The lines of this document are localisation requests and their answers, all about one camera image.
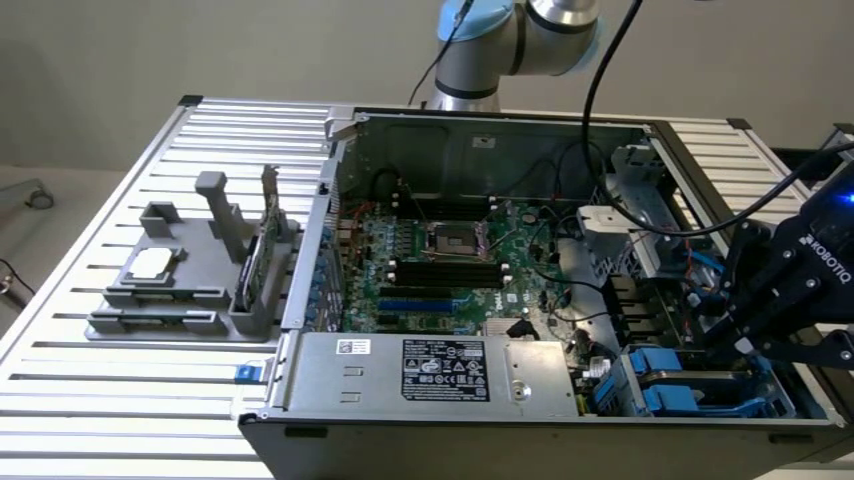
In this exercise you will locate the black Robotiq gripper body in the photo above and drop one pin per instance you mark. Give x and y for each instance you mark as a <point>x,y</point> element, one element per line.
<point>823,280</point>

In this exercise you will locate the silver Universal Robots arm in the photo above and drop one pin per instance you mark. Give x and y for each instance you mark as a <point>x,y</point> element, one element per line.
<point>507,45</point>

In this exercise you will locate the blue disk bay caddies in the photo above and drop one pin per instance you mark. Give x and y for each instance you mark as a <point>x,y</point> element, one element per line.
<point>667,387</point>

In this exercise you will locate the grey metal drive cage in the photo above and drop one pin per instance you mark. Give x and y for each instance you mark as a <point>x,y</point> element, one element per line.
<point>627,220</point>

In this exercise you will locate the green Dell motherboard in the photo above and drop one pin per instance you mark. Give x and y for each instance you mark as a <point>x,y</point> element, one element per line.
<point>527,280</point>

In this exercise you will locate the silver chipset heat sink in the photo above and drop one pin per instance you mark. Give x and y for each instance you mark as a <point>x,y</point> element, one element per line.
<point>505,328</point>

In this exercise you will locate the black RAM slot bank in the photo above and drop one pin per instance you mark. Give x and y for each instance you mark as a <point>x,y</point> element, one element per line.
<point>449,274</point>
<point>449,207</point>

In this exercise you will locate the black expansion slot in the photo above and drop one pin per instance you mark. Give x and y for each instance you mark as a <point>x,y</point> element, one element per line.
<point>414,292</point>

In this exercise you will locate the blue expansion slot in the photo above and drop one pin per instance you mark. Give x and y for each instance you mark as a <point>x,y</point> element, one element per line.
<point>415,304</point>

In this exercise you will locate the silver power supply unit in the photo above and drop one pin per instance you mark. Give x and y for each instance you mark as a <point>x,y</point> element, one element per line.
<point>427,372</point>

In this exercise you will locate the open black PC case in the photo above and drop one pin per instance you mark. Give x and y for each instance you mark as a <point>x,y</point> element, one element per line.
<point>467,440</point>

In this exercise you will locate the green graphics card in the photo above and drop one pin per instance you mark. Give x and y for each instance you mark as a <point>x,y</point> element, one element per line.
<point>272,225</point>

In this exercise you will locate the blue case latch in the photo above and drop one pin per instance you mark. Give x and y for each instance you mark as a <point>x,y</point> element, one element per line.
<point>246,374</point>

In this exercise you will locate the grey plastic parts rack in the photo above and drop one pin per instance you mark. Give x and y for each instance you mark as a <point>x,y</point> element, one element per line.
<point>200,280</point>

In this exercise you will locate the green RAM stick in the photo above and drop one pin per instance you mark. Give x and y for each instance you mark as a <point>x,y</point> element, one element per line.
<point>170,299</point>

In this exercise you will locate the silver CPU chip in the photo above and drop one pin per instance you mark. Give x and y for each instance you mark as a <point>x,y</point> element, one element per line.
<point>152,262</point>

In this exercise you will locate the grey caster wheel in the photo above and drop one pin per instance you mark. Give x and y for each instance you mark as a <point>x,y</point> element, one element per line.
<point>39,196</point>

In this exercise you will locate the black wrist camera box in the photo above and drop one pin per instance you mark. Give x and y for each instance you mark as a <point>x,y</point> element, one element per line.
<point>834,185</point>

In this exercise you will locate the CPU socket with metal frame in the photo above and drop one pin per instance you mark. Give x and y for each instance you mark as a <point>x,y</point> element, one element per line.
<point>455,237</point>

